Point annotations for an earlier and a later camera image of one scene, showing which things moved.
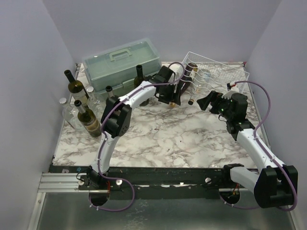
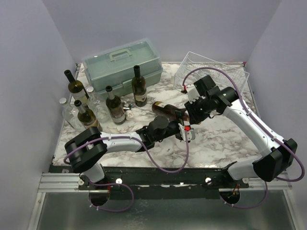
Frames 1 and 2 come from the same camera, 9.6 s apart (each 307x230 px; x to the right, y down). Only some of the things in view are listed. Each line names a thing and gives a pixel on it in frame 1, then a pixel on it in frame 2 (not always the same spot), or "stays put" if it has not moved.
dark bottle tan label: [88, 120] stays put
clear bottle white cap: [96, 103] stays put
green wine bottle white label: [77, 89] stays put
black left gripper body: [165, 94] → [173, 128]
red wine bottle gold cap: [190, 70] → [169, 111]
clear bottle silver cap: [69, 114] stays put
